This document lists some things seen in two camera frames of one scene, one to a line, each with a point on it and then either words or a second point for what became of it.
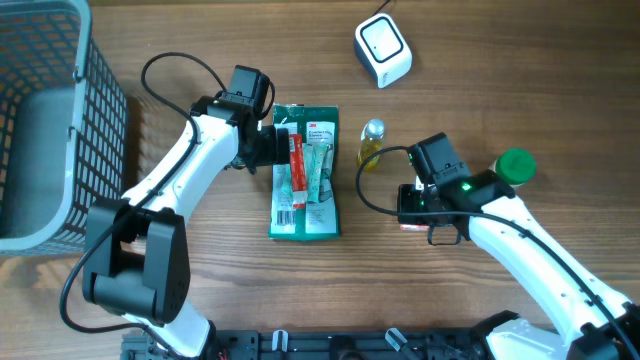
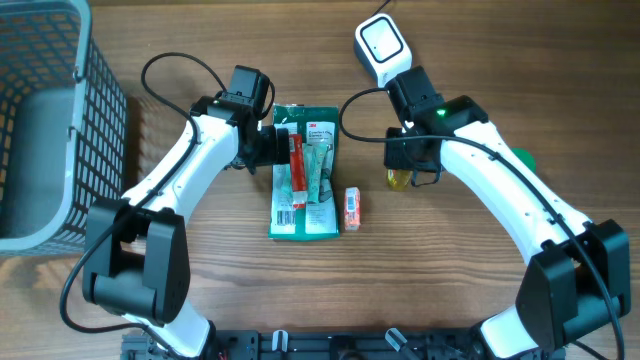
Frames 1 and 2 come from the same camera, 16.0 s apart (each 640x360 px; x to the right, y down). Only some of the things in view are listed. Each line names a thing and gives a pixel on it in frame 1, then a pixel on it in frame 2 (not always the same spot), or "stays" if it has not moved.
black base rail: (420, 343) stays
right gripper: (406, 194) -> (394, 160)
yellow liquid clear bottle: (372, 141) -> (399, 180)
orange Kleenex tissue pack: (414, 228) -> (352, 208)
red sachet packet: (298, 171) stays
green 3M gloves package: (319, 221) stays
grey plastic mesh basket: (64, 137) stays
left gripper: (265, 151) stays
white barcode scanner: (383, 50) stays
